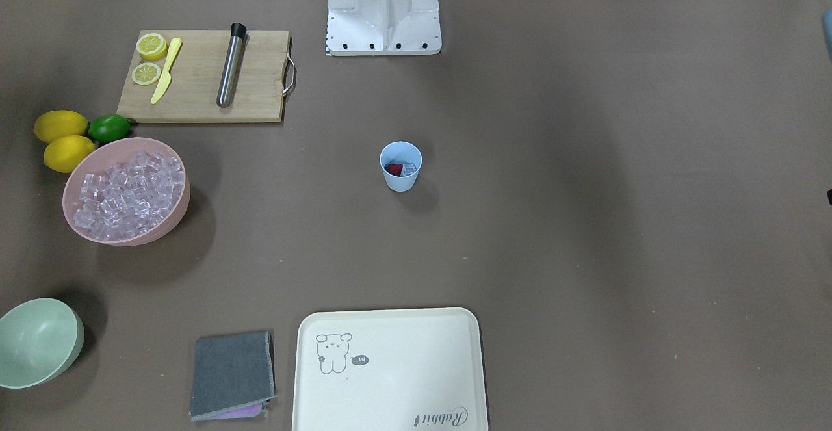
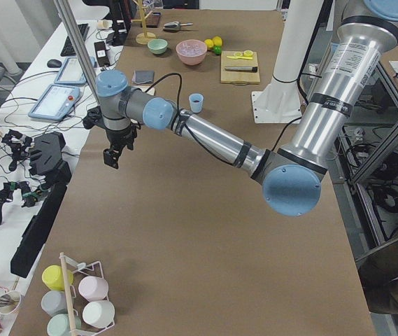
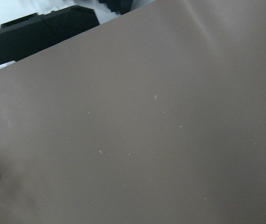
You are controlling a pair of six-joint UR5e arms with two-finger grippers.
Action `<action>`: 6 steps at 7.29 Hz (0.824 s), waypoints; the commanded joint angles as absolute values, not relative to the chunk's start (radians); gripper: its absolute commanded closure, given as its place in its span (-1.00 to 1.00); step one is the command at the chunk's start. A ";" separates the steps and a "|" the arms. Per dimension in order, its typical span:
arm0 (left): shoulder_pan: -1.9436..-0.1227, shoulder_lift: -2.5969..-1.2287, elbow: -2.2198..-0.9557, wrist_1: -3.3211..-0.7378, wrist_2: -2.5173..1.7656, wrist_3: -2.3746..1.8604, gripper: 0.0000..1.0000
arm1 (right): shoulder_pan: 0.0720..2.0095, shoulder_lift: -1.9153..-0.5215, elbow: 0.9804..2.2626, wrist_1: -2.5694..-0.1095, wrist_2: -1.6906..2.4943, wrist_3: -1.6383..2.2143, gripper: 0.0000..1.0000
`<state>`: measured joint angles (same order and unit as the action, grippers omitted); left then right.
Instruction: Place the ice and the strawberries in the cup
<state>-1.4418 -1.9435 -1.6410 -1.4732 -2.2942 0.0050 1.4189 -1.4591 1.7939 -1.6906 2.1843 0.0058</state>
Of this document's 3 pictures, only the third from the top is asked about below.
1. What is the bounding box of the black foam block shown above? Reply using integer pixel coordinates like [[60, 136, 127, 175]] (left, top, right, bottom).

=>
[[0, 0, 152, 70]]

